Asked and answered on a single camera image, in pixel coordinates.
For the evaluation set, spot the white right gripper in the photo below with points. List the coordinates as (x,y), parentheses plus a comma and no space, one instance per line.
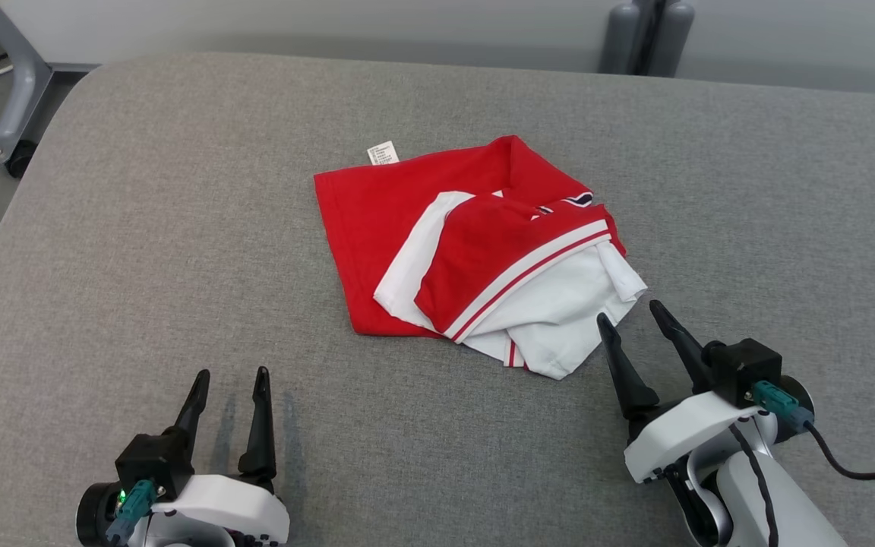
(688,433)

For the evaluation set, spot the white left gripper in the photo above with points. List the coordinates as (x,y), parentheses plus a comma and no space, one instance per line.
(232,509)

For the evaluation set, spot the red garment with white hem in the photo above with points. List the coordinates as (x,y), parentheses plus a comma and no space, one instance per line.
(369,220)

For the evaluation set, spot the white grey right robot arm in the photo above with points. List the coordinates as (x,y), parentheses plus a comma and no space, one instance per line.
(794,505)

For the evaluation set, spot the grey wheeled stand leg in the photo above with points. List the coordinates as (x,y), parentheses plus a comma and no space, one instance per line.
(23,83)

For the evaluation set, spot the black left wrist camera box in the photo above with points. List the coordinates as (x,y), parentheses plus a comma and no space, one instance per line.
(153,463)

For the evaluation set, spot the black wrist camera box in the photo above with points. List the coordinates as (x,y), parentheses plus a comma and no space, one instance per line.
(745,372)
(153,463)

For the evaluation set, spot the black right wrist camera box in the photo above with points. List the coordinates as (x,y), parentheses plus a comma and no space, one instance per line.
(745,372)

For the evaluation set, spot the grey rounded post cylinder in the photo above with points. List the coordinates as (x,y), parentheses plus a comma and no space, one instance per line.
(674,38)
(621,38)

